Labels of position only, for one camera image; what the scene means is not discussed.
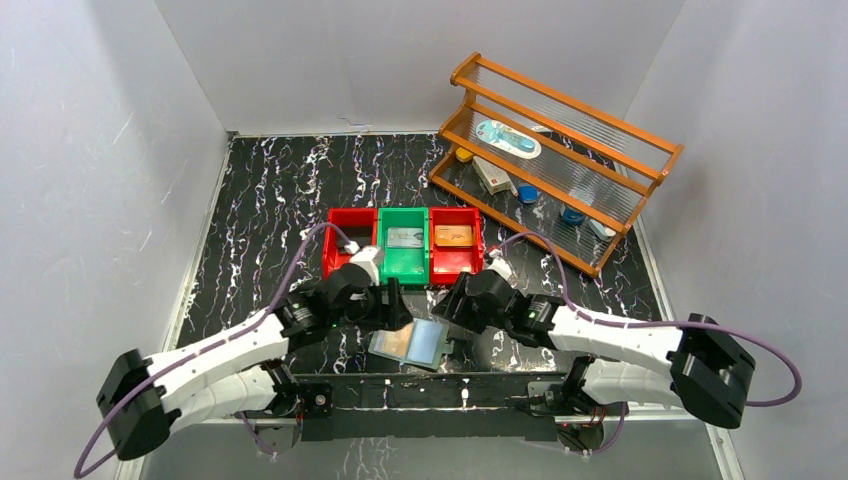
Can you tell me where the green card holder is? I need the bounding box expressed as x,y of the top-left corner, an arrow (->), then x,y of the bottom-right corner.
368,319 -> 454,371

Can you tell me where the red bin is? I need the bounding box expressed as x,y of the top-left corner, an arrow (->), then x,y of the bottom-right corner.
322,207 -> 378,278
429,207 -> 483,286

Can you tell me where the green bin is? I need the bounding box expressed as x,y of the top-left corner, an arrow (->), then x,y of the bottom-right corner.
377,207 -> 430,286

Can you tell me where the orange credit card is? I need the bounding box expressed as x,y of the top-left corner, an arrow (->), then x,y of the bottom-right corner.
380,325 -> 413,358

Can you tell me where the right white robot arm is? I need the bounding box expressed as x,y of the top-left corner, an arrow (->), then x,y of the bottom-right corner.
431,270 -> 756,429

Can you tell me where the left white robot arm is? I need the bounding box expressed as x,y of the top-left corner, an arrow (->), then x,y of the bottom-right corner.
96,264 -> 413,461

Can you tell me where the black card in bin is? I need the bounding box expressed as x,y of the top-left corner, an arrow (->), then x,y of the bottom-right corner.
336,225 -> 373,255

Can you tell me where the grey card in bin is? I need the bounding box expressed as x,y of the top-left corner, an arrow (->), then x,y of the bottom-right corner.
386,227 -> 424,249

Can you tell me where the orange card in bin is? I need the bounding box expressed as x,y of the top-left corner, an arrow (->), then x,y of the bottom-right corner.
434,224 -> 475,248

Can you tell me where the blue round item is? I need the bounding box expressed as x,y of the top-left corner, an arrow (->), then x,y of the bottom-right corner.
516,184 -> 539,205

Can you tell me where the white small box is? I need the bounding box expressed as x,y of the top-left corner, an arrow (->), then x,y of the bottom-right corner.
472,156 -> 513,195

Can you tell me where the dark blue round container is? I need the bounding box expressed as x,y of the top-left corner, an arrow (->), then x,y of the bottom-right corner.
560,205 -> 586,226

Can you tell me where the light blue small item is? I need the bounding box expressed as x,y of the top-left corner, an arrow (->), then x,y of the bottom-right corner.
587,219 -> 617,241

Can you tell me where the yellow round item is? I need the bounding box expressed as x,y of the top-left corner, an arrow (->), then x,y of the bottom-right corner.
454,147 -> 474,163

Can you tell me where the orange wooden shelf rack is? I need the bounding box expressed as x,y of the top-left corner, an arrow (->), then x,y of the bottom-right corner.
430,53 -> 684,277

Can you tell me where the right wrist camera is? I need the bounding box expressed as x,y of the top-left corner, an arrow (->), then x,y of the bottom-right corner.
483,248 -> 513,281

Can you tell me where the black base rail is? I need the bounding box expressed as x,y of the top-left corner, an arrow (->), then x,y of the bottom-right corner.
291,374 -> 604,444

